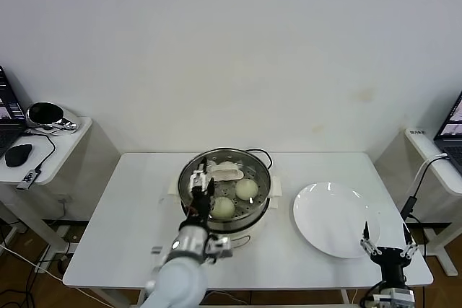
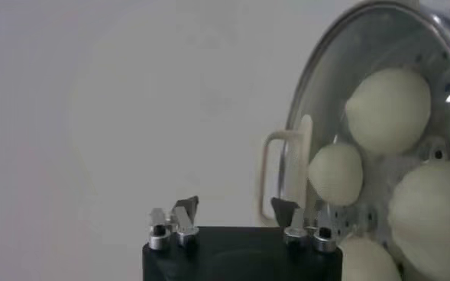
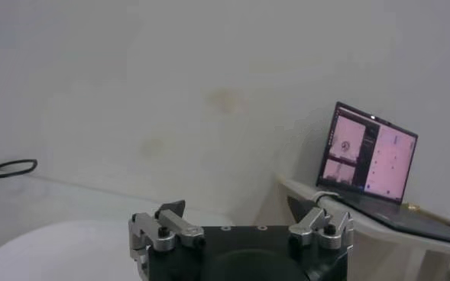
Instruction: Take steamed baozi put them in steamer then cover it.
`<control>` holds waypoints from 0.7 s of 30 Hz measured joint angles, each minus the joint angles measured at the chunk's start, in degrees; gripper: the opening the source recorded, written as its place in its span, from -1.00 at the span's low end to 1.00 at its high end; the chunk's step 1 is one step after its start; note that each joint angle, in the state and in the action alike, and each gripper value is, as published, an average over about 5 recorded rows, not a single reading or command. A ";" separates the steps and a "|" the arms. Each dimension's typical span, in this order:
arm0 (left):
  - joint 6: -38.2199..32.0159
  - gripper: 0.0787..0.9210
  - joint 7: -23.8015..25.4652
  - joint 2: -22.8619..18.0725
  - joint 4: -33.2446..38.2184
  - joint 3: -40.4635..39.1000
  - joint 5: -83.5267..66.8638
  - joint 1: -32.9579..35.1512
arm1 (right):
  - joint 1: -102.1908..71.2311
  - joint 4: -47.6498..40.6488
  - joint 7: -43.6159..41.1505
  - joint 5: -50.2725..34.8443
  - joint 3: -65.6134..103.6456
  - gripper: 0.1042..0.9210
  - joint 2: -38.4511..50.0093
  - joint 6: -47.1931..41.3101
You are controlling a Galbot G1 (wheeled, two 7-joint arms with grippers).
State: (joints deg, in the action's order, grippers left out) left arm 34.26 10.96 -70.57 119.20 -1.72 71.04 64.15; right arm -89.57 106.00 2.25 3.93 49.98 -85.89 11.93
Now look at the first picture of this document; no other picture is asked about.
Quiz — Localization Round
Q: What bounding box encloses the white side table with headset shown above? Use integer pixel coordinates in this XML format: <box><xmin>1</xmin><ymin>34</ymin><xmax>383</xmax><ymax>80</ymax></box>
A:
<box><xmin>0</xmin><ymin>116</ymin><xmax>122</xmax><ymax>247</ymax></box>

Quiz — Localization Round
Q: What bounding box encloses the black laptop with dark screen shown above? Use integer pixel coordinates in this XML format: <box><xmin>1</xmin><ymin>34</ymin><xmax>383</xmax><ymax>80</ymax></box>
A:
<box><xmin>0</xmin><ymin>64</ymin><xmax>29</xmax><ymax>157</ymax></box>

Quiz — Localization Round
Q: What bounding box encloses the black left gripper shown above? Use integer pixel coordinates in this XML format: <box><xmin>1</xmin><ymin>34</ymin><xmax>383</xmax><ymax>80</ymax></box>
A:
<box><xmin>189</xmin><ymin>157</ymin><xmax>217</xmax><ymax>221</ymax></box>

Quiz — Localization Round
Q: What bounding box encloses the glass pot lid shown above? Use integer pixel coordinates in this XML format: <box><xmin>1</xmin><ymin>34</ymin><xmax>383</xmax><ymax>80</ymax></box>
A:
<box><xmin>179</xmin><ymin>149</ymin><xmax>271</xmax><ymax>232</ymax></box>

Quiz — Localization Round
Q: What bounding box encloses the white steamed baozi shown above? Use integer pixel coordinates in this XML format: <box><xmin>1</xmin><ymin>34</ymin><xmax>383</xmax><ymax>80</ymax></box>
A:
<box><xmin>211</xmin><ymin>196</ymin><xmax>236</xmax><ymax>220</ymax></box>
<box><xmin>235</xmin><ymin>178</ymin><xmax>259</xmax><ymax>201</ymax></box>

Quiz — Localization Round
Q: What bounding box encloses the white electric cooker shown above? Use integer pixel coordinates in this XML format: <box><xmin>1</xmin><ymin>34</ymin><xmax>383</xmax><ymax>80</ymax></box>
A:
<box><xmin>158</xmin><ymin>177</ymin><xmax>283</xmax><ymax>251</ymax></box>

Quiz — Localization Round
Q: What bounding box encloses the black computer mouse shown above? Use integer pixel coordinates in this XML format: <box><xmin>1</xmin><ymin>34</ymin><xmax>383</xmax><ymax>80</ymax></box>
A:
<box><xmin>4</xmin><ymin>143</ymin><xmax>33</xmax><ymax>167</ymax></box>

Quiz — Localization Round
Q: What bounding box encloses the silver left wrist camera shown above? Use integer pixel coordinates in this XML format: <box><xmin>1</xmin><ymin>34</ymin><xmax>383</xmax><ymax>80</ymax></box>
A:
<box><xmin>206</xmin><ymin>235</ymin><xmax>232</xmax><ymax>260</ymax></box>

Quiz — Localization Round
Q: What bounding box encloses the chrome headset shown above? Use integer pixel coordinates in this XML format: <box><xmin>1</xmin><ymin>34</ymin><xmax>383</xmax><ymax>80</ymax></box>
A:
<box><xmin>27</xmin><ymin>101</ymin><xmax>80</xmax><ymax>132</ymax></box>

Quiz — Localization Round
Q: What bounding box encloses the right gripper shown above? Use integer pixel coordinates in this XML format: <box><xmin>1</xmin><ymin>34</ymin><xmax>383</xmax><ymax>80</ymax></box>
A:
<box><xmin>359</xmin><ymin>221</ymin><xmax>419</xmax><ymax>284</ymax></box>

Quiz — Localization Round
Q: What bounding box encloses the black cooker power cord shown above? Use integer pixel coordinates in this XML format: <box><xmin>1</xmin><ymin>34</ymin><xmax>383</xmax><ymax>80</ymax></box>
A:
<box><xmin>245</xmin><ymin>148</ymin><xmax>274</xmax><ymax>170</ymax></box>

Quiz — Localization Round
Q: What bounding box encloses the white round plate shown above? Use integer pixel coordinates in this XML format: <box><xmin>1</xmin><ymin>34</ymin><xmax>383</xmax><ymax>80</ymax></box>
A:
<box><xmin>292</xmin><ymin>181</ymin><xmax>382</xmax><ymax>260</ymax></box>

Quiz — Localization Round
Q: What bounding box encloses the black usb cable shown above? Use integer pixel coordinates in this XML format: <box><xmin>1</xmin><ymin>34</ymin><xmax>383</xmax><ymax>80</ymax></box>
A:
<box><xmin>21</xmin><ymin>131</ymin><xmax>57</xmax><ymax>172</ymax></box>

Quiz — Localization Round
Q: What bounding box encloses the steel steamer basket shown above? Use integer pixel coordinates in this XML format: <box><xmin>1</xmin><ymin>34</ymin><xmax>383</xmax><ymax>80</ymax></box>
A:
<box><xmin>167</xmin><ymin>148</ymin><xmax>283</xmax><ymax>232</ymax></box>

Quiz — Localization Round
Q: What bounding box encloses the black and white adapter cable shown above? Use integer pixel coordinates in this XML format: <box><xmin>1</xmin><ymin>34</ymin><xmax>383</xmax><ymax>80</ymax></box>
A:
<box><xmin>400</xmin><ymin>154</ymin><xmax>450</xmax><ymax>221</ymax></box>

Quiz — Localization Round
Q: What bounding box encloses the grey usb hub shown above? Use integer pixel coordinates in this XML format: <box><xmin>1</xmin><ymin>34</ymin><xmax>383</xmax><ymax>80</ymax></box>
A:
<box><xmin>16</xmin><ymin>167</ymin><xmax>40</xmax><ymax>190</ymax></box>

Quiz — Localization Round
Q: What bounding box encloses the black laptop with bright screen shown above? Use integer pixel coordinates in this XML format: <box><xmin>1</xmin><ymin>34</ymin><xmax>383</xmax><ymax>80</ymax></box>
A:
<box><xmin>432</xmin><ymin>91</ymin><xmax>462</xmax><ymax>175</ymax></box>

